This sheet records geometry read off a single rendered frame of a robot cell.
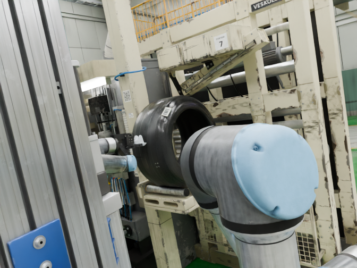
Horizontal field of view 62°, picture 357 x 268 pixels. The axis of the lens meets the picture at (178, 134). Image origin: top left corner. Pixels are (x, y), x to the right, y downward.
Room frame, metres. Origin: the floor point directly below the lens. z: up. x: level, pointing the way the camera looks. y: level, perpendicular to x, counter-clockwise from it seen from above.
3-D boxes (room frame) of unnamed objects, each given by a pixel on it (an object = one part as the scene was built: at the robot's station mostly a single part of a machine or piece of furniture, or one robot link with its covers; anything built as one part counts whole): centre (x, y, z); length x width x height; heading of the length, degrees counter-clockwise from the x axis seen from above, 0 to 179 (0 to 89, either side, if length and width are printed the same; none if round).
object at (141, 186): (1.98, 0.17, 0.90); 0.40 x 0.03 x 0.10; 136
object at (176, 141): (2.28, -0.06, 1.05); 0.20 x 0.15 x 0.30; 46
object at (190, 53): (1.98, -0.25, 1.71); 0.61 x 0.25 x 0.15; 46
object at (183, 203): (1.75, 0.14, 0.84); 0.36 x 0.09 x 0.06; 46
